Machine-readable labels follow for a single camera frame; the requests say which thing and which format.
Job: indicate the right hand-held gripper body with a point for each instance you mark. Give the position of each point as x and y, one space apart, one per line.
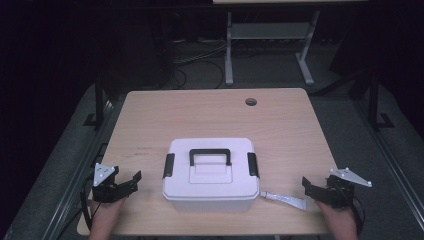
338 193

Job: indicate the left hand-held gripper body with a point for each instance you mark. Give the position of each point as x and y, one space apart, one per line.
106 191

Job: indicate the white ointment tube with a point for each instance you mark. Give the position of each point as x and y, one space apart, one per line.
286 199

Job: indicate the white plastic storage box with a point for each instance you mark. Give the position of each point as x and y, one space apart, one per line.
213 200

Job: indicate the person's left hand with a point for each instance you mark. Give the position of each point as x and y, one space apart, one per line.
106 211

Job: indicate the person's right hand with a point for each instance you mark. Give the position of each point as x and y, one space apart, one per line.
338 218

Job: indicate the black metal stand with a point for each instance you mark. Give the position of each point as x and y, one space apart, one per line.
375 106
99 106

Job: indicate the aluminium floor rail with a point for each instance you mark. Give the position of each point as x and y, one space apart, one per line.
393 166
71 186

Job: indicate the white metal desk frame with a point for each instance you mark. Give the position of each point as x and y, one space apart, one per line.
266 30

